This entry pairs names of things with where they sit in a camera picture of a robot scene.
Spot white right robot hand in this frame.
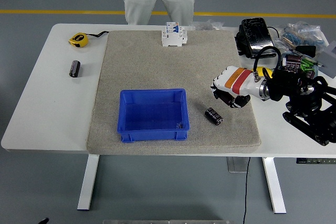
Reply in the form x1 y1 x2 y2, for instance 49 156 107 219
209 65 266 109

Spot black printed cylindrical battery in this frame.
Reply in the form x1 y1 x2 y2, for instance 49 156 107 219
204 107 224 126

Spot blue plastic box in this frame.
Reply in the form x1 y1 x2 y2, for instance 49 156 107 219
117 88 190 143

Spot dark striped cylindrical battery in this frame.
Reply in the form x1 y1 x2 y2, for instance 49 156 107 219
69 60 81 78

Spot black foot pedal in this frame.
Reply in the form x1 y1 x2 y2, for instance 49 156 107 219
235 17 278 59

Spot purple capacitor circuit board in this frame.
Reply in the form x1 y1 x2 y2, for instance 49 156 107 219
285 54 302 73

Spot white table leg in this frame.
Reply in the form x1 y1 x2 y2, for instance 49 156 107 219
77 154 100 211
261 157 287 214

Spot clear bag of screws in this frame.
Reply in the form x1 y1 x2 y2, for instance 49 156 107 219
187 19 225 31

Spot green terminal blocks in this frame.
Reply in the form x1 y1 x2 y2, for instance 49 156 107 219
300 59 317 73

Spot black rectangular block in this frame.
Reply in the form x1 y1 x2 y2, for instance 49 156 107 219
296 45 317 57

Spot clear bag of blue parts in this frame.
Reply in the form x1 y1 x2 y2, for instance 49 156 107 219
275 21 330 51

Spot white bowl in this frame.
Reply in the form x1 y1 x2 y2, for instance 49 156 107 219
281 52 320 78

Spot black pen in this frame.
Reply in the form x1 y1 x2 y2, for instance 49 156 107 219
292 48 326 67

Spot grey-brown mat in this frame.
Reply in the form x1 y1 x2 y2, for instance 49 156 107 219
86 29 263 154

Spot white circuit breaker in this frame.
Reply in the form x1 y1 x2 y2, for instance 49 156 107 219
161 22 188 48

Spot table control panel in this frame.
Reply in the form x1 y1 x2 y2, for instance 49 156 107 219
296 157 336 165

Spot yellow tape measure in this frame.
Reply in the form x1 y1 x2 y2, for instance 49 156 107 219
68 30 110 48

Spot grey metal table bracket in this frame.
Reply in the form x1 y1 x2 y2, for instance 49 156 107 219
227 156 250 174

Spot hanging black cable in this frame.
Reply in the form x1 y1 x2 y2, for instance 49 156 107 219
243 157 251 224

